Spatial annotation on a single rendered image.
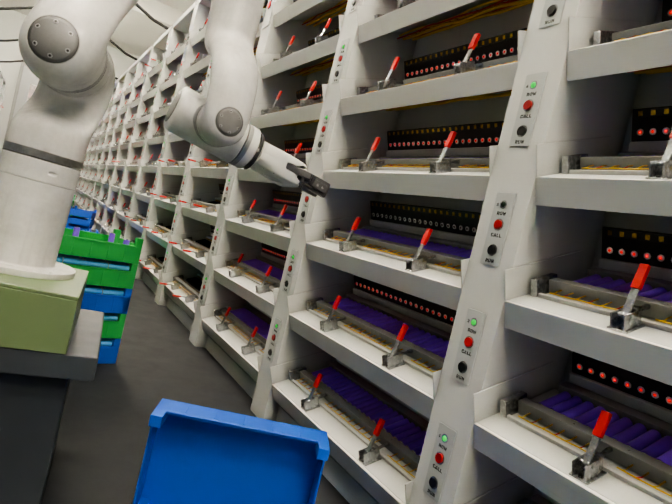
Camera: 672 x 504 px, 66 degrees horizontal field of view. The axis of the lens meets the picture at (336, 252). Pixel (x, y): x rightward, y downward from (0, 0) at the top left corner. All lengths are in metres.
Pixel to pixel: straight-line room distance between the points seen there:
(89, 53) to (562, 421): 0.91
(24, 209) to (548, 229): 0.85
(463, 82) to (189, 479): 0.90
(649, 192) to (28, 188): 0.91
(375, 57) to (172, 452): 1.11
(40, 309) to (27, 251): 0.13
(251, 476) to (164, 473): 0.15
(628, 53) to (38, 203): 0.92
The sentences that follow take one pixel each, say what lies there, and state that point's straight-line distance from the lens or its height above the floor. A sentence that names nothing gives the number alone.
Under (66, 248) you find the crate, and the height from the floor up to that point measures 0.34.
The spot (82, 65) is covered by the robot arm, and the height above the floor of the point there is 0.71.
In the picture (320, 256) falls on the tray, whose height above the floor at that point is 0.49.
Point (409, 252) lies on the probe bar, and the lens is 1.15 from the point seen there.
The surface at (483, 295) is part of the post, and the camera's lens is 0.89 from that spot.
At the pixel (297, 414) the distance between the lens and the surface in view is 1.36.
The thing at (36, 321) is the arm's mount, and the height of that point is 0.32.
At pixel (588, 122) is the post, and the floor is 0.83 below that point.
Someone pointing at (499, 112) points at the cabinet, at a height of 0.91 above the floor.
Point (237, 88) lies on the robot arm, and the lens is 0.90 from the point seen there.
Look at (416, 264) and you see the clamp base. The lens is 1.05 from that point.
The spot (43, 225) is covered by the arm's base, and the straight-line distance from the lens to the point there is 0.98.
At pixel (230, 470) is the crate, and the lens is 1.03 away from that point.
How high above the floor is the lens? 0.55
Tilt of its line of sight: 2 degrees down
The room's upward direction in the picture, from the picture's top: 14 degrees clockwise
